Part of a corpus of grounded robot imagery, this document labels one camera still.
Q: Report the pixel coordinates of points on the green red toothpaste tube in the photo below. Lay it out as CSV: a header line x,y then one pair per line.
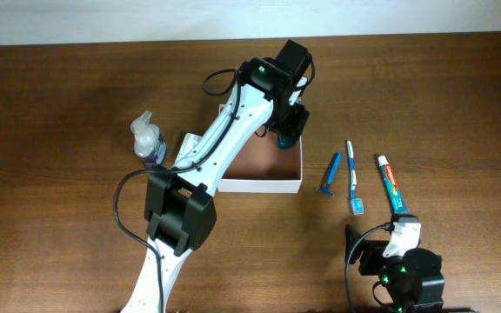
x,y
390,183

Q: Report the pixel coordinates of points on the blue white toothbrush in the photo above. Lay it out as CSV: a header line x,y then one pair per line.
x,y
357,206

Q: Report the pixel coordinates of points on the white cardboard box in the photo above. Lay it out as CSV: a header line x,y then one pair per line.
x,y
261,167

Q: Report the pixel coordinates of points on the blue mouthwash bottle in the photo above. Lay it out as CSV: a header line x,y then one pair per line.
x,y
285,142

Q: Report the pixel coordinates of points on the blue disposable razor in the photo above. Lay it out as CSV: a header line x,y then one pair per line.
x,y
332,171

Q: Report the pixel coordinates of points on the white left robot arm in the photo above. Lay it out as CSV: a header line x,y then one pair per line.
x,y
179,209

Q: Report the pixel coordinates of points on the green white soap box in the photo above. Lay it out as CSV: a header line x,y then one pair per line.
x,y
189,143

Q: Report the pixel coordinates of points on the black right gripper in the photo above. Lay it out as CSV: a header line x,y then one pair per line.
x,y
374,250

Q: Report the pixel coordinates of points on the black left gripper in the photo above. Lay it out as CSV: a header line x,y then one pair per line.
x,y
297,123

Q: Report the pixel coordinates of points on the clear purple soap pump bottle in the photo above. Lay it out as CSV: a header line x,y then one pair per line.
x,y
149,144

